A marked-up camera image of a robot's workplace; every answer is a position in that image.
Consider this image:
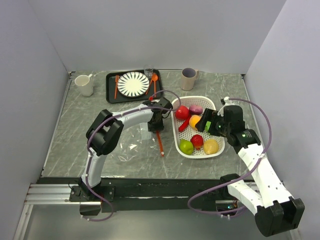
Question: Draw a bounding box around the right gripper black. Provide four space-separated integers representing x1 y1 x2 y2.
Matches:
195 108 231 138

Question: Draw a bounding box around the orange fruit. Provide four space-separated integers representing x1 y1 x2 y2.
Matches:
189 114 201 131

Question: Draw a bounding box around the red strawberry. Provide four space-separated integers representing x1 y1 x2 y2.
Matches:
190 134 204 149

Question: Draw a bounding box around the purple onion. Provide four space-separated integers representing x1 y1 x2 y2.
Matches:
189 104 204 116

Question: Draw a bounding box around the clear zip top bag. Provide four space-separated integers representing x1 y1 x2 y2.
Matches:
109 122 165 162

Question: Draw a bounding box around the red apple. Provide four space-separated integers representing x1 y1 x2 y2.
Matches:
174 105 190 120

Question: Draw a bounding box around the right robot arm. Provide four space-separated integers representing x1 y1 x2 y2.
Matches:
195 105 305 237

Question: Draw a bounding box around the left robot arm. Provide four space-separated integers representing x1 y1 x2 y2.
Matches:
78 97 173 201

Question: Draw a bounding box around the green cucumber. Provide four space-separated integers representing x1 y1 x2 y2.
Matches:
204 121 211 132

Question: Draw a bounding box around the yellow lemon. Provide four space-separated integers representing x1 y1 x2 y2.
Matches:
203 139 219 155

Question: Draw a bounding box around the red chili pepper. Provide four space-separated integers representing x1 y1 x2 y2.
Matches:
178 116 191 133

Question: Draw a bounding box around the green pear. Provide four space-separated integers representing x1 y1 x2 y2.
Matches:
179 139 194 156

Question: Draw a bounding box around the striped white plate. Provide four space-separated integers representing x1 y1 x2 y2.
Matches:
117 71 150 98

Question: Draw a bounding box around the orange spoon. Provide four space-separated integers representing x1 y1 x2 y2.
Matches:
145 73 159 96

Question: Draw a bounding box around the clear glass cup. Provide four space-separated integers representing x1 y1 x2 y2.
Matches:
143 64 154 80

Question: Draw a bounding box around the beige mug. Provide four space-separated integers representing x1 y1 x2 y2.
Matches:
180 67 200 91

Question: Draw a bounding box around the orange fork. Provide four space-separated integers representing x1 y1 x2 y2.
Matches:
114 75 120 100

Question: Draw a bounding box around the black tray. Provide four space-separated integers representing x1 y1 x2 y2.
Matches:
106 69 164 104

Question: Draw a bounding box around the white cup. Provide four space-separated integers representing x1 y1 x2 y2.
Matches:
74 74 94 97

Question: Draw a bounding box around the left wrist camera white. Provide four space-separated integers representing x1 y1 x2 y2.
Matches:
148 96 159 103

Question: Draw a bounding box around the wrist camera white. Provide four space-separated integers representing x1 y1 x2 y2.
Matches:
220 96 232 107
148 96 159 103

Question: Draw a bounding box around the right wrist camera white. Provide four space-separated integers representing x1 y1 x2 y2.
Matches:
220 96 232 107

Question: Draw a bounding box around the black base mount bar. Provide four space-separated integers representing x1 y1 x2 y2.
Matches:
69 178 222 216

